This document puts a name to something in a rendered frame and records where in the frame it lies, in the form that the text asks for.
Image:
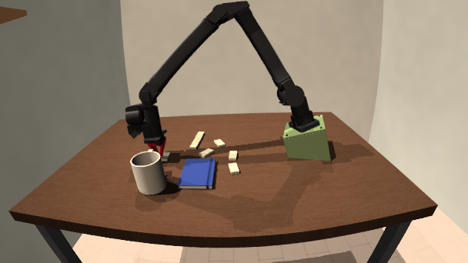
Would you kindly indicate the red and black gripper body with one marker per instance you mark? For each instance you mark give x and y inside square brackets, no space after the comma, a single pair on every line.
[157,135]

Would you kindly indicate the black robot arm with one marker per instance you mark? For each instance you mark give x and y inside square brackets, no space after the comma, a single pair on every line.
[288,93]

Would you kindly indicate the white mug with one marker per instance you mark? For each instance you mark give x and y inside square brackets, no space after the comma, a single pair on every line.
[149,179]

